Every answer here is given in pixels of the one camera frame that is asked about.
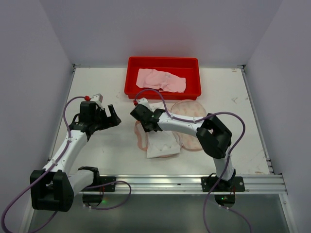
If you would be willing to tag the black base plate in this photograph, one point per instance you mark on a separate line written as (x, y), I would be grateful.
(105, 180)
(213, 183)

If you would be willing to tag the white bra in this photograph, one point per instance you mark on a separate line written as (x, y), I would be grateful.
(162, 144)

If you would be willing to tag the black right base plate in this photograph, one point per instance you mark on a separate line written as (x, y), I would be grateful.
(213, 183)

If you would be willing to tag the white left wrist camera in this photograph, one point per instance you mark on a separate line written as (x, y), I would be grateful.
(98, 99)

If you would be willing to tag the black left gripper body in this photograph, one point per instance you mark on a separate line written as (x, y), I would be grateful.
(105, 119)

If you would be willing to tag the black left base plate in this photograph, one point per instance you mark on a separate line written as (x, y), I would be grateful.
(105, 180)

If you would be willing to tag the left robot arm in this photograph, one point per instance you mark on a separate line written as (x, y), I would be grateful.
(52, 187)

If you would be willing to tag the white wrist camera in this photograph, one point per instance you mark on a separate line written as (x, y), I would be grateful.
(98, 99)
(142, 101)

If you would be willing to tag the aluminium mounting rail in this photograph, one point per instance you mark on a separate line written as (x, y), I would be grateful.
(197, 184)

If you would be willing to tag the pink bra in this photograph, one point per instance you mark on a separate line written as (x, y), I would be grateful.
(160, 80)

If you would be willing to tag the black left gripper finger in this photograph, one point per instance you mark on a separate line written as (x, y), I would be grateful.
(101, 112)
(113, 119)

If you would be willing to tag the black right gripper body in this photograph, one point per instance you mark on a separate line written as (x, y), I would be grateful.
(147, 124)

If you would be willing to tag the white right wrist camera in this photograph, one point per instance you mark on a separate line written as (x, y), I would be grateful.
(142, 101)

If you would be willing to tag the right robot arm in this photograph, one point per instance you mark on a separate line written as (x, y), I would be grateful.
(213, 136)

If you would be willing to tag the floral mesh laundry bag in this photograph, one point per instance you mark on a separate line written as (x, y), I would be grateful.
(188, 108)

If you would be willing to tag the red plastic tray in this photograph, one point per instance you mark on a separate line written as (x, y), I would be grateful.
(187, 68)

